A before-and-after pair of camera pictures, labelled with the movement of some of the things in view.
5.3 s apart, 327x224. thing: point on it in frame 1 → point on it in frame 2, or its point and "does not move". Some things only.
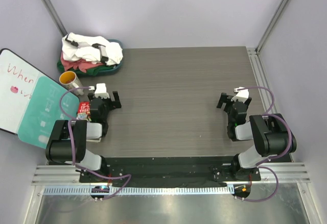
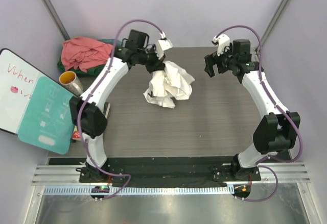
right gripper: x=225 y=98 → x=211 y=60
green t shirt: x=93 y=71 does not move
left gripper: x=113 y=104 → x=157 y=64
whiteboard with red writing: x=18 y=80 does not move
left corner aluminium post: x=49 y=6 does not move
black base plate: x=173 y=172 does not move
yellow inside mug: x=69 y=79 does not move
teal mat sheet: x=43 y=110 does not move
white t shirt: x=93 y=48 → x=172 y=81
